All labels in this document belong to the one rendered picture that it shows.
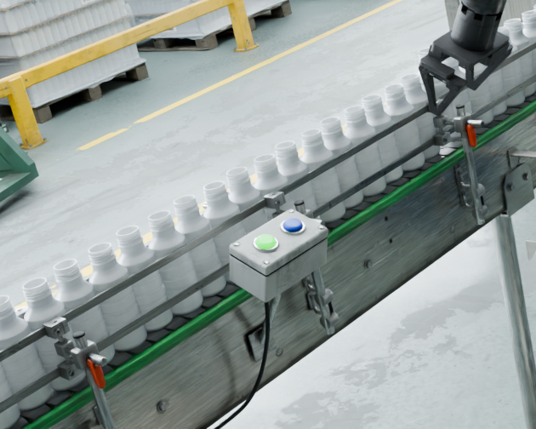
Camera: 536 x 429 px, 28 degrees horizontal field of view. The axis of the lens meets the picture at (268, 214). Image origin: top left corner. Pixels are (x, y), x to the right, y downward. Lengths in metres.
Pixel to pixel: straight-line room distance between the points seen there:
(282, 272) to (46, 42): 6.24
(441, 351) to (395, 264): 1.46
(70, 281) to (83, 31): 6.37
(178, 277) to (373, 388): 1.72
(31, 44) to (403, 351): 4.77
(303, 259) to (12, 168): 4.70
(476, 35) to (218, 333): 0.64
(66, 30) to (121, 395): 6.32
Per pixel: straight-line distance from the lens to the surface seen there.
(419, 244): 2.06
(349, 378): 3.41
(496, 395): 3.19
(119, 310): 1.62
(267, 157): 1.82
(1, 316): 1.53
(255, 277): 1.59
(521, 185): 2.31
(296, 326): 1.84
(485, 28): 1.43
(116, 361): 1.64
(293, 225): 1.62
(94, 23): 7.96
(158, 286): 1.66
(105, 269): 1.61
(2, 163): 6.26
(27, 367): 1.56
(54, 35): 7.78
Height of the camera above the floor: 1.72
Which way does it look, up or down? 21 degrees down
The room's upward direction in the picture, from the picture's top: 14 degrees counter-clockwise
